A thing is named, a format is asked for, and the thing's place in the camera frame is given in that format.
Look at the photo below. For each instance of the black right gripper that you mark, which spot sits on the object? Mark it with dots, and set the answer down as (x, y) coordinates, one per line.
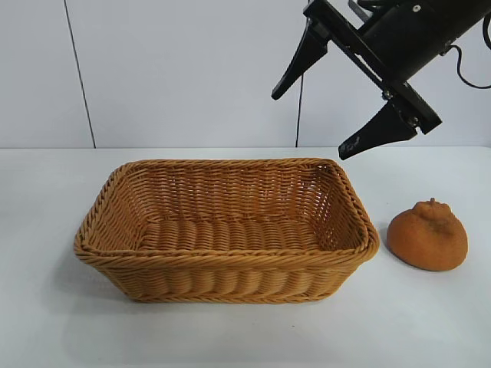
(410, 34)

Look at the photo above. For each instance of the bumpy orange fruit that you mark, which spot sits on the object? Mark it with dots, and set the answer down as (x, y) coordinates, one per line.
(426, 241)

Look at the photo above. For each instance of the woven wicker basket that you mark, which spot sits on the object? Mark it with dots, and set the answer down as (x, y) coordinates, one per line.
(230, 276)

